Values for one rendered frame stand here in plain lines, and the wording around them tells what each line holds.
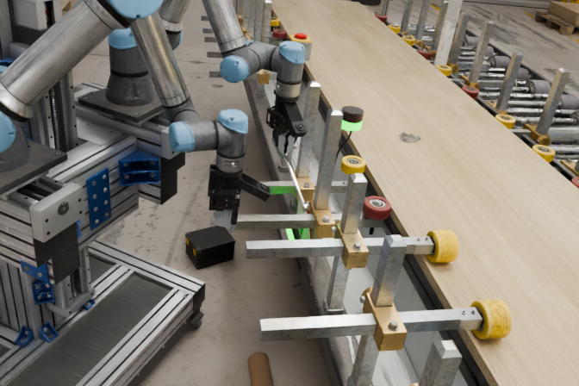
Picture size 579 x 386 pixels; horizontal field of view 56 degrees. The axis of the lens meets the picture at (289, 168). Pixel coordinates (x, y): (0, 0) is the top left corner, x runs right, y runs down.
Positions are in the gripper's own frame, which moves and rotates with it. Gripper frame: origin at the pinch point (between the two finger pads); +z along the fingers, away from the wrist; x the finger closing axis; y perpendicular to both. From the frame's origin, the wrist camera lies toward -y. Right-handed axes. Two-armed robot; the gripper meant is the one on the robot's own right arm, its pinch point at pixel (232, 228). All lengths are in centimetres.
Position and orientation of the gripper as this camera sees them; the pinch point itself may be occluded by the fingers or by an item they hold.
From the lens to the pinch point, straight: 156.4
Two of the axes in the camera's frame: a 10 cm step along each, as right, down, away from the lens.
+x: 1.8, 5.0, -8.5
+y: -9.8, -0.2, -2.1
